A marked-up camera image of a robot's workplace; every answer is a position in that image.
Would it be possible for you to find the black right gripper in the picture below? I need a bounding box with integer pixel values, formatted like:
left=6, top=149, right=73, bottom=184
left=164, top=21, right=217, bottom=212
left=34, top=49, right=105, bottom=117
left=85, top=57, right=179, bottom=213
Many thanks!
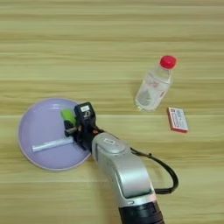
left=63, top=119, right=103, bottom=153

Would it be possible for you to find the green rectangular block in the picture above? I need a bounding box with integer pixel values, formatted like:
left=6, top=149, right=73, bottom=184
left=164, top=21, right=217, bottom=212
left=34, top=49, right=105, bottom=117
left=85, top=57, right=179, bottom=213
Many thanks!
left=59, top=108, right=78, bottom=125

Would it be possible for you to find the white marker with black cap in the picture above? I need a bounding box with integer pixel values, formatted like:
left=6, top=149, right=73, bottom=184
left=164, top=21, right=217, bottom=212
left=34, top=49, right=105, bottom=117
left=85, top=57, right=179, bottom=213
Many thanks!
left=31, top=136, right=75, bottom=153

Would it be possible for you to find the round purple plate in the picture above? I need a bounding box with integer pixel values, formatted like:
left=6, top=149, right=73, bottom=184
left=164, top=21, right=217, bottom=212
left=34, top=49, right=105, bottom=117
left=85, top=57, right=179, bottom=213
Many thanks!
left=17, top=97, right=93, bottom=172

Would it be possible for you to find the small red white box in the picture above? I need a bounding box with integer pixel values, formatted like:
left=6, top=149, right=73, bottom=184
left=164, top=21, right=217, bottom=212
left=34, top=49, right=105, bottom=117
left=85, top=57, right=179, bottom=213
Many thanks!
left=166, top=106, right=190, bottom=135

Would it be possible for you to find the clear bottle with red cap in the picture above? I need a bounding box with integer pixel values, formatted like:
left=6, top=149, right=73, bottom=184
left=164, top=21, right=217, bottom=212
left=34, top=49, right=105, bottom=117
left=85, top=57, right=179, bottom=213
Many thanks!
left=133, top=54, right=179, bottom=113

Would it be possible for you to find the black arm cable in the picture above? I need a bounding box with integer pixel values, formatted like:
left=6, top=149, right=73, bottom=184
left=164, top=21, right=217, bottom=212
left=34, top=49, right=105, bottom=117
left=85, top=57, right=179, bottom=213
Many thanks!
left=97, top=126, right=179, bottom=196

